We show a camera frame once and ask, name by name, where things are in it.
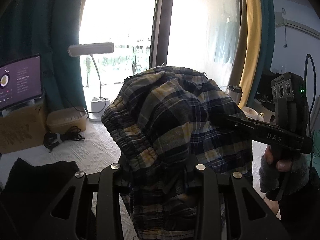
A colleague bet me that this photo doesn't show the blue plaid pants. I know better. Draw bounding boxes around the blue plaid pants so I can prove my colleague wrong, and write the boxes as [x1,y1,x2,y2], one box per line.
[101,66,253,239]

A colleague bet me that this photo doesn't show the gloved right hand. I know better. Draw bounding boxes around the gloved right hand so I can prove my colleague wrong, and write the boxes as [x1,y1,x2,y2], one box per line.
[259,146,310,201]

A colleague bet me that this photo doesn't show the white cartoon bear mug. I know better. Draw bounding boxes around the white cartoon bear mug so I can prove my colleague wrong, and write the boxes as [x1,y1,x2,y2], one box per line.
[242,106,265,122]

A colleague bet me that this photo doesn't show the stainless steel travel tumbler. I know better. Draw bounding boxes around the stainless steel travel tumbler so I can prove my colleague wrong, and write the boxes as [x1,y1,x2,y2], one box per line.
[226,85,242,105]

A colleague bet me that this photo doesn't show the black folded garment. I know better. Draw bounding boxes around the black folded garment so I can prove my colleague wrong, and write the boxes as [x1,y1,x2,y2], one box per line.
[1,158,97,239]

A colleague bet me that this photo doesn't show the tan lidded food container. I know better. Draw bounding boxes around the tan lidded food container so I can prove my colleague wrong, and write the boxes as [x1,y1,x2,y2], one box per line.
[46,107,87,134]

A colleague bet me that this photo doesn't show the white desk lamp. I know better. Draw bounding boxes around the white desk lamp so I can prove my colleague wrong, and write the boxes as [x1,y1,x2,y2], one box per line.
[67,42,115,123]

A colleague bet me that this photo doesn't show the brown cardboard box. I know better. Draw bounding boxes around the brown cardboard box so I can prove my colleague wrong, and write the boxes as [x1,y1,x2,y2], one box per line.
[0,103,47,154]

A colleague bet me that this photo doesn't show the teal yellow right curtain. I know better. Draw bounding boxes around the teal yellow right curtain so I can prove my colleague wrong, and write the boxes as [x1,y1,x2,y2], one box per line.
[229,0,275,108]

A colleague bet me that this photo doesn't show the tablet with purple screen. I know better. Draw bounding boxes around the tablet with purple screen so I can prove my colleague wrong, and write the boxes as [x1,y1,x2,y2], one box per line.
[1,54,43,111]

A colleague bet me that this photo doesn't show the coiled black cable bundle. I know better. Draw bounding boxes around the coiled black cable bundle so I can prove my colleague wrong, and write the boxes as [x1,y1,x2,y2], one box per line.
[43,126,86,153]

